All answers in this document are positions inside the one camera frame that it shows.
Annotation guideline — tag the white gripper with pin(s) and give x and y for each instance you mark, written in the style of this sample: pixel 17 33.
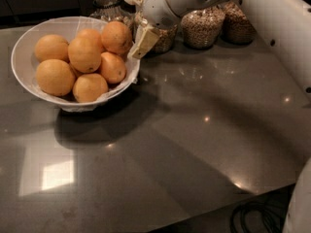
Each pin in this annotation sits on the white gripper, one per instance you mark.
pixel 155 7

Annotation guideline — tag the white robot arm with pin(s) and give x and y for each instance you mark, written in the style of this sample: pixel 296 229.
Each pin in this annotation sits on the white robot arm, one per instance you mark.
pixel 252 119

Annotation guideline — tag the white bowl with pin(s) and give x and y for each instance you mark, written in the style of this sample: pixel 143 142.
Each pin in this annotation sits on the white bowl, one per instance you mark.
pixel 24 62

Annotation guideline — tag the back hidden orange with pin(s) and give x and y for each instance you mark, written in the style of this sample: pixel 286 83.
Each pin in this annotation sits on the back hidden orange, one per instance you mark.
pixel 93 35

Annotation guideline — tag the leftmost glass jar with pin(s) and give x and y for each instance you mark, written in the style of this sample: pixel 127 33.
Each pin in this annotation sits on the leftmost glass jar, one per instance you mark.
pixel 111 10

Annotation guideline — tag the glass grain jar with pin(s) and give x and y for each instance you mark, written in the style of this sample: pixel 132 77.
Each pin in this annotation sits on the glass grain jar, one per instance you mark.
pixel 236 28
pixel 201 28

